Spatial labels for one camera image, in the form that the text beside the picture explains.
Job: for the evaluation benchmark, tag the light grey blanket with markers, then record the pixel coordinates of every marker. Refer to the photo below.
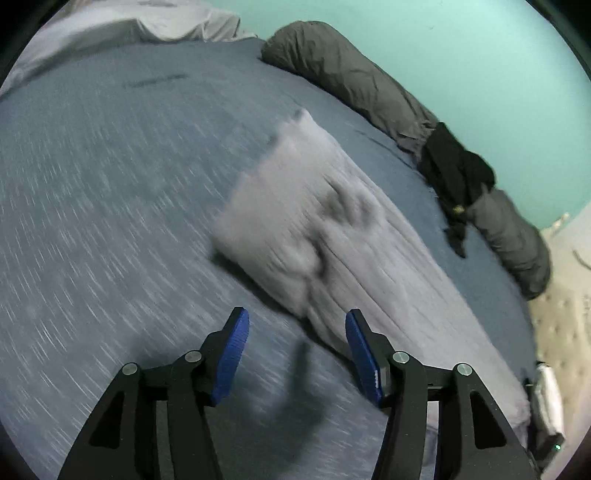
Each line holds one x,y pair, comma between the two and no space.
115,27

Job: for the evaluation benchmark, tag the grey sweatshirt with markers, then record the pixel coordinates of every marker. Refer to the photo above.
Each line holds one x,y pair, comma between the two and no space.
323,240

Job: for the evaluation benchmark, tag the cream tufted headboard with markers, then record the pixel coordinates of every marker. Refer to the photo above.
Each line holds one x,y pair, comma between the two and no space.
568,314

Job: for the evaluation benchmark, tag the dark grey rolled duvet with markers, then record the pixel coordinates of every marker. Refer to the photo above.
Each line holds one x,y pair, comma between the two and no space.
346,74

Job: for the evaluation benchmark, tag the white folded garment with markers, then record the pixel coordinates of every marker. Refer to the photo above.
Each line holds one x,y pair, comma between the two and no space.
551,397

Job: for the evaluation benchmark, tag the black garment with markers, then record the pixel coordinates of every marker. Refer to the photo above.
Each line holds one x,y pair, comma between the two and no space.
455,175

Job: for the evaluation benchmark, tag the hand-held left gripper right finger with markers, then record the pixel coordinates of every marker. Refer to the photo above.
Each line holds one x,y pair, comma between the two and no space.
364,360

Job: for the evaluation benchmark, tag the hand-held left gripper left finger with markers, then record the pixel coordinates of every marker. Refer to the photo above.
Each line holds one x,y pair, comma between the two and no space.
233,355

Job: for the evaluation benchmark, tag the blue bed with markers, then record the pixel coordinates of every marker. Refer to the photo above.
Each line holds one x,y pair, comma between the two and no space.
115,207

